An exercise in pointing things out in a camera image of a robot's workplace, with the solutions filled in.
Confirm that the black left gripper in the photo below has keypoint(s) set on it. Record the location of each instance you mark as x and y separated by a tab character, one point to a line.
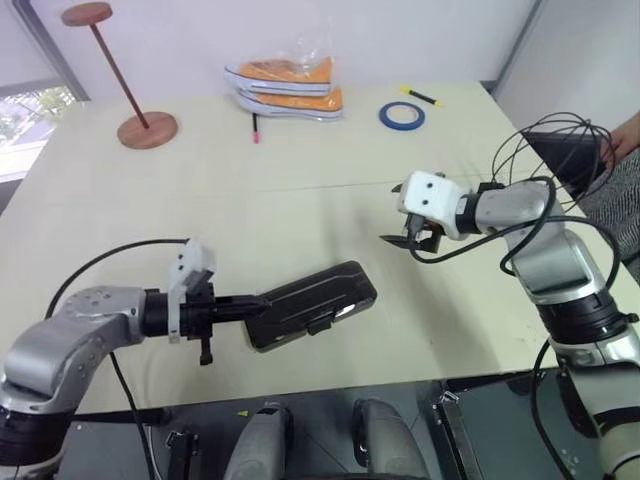
200	315

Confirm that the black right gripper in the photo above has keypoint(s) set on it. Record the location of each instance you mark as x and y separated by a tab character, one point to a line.
425	242

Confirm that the dark screwdriver bit case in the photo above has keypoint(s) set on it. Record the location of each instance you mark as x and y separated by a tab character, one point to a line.
310	300

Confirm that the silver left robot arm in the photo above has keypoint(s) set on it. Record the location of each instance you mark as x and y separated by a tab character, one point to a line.
50	350

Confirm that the bare person hand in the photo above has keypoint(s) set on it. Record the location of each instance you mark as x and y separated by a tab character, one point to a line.
627	142

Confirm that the blue tape roll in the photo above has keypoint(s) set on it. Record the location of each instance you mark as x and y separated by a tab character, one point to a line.
386	120

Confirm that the black marker yellow ends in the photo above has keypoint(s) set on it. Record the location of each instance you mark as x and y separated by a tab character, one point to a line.
421	96

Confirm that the grey rounded robot leg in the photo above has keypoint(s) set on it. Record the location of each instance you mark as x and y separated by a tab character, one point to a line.
260	445
387	440

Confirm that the orange canvas sneaker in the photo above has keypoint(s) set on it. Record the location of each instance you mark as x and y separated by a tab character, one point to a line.
282	75
297	104

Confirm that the black marker pink cap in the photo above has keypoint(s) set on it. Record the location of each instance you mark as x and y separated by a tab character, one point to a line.
256	127

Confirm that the black flat board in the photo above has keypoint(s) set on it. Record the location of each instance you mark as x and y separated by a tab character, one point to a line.
560	150

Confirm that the orange sneakers in bag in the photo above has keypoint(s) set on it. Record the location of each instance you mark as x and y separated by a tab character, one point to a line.
305	52

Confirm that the brown wooden round-base stand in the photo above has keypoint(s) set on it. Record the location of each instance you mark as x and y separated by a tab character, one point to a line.
147	131

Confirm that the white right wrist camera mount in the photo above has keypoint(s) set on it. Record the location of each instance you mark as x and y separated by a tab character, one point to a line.
430	195

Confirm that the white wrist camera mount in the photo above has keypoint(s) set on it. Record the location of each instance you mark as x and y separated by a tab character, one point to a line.
197	257
430	195

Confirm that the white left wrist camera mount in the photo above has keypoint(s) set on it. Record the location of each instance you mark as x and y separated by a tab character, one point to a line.
197	257

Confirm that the black metal bracket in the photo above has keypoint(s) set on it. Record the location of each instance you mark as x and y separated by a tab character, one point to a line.
182	452

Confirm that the black metal frame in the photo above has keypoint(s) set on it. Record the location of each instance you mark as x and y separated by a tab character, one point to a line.
450	430

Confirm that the grey window frame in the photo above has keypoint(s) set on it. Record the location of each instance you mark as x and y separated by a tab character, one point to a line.
65	65

